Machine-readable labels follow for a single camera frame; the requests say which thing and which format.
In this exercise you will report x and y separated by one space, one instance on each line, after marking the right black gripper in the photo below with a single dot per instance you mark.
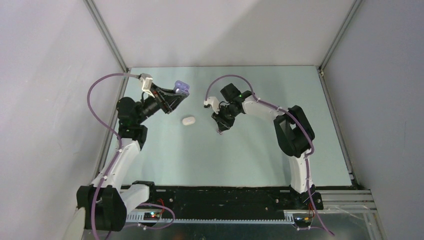
223 124

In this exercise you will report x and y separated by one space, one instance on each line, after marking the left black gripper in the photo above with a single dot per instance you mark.
167 99

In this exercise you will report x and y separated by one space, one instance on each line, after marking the blue round disc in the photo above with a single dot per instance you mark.
181 87

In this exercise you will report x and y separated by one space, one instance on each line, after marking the white earbud charging case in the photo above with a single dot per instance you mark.
189 120

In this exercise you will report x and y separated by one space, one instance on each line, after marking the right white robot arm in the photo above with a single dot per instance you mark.
293 131

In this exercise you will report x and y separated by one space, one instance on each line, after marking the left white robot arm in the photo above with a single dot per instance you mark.
122 159

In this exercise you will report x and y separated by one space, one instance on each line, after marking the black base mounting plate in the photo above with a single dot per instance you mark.
223 203

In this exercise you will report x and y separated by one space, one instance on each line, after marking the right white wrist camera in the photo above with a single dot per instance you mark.
213 103

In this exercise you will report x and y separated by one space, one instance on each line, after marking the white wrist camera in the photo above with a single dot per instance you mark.
213 103
146 83

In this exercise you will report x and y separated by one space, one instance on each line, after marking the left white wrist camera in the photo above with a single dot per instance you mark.
146 83

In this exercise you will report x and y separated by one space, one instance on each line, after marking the aluminium frame rail front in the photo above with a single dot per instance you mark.
334 201

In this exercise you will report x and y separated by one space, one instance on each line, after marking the right corner aluminium post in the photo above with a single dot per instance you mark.
353 9

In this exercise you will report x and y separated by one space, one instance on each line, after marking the corner aluminium post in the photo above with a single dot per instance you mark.
106 34
353 9

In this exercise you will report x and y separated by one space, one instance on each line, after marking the left corner aluminium post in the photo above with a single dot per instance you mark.
106 34

